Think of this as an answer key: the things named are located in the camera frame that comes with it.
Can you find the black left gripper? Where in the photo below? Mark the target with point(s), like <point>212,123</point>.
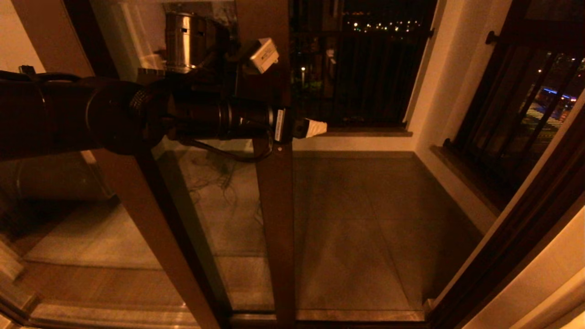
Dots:
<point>247,119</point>

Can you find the brown framed sliding glass door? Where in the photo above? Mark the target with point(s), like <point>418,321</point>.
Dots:
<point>279,205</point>

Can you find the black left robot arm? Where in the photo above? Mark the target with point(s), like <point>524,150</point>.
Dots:
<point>68,114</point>

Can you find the black railing with round knob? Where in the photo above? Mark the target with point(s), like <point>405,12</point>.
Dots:
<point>516,114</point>

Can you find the dark front-load washing machine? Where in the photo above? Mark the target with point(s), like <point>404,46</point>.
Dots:
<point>50,178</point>

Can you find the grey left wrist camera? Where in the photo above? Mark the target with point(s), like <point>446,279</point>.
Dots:
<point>264,55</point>

